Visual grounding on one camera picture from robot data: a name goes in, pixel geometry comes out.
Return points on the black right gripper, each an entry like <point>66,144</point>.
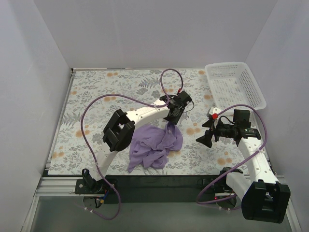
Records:
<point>215,133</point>

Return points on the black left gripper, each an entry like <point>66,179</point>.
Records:
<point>175,115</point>

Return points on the purple t shirt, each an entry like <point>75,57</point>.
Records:
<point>150,146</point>

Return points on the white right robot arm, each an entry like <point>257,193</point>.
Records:
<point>263,197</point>

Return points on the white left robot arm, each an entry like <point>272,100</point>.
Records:
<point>119,130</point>

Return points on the floral table mat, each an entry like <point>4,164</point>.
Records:
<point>71,154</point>

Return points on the white plastic basket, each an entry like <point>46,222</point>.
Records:
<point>233,83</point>

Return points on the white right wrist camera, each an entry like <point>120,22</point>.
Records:
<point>213,113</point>

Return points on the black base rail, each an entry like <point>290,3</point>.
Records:
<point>146,188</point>

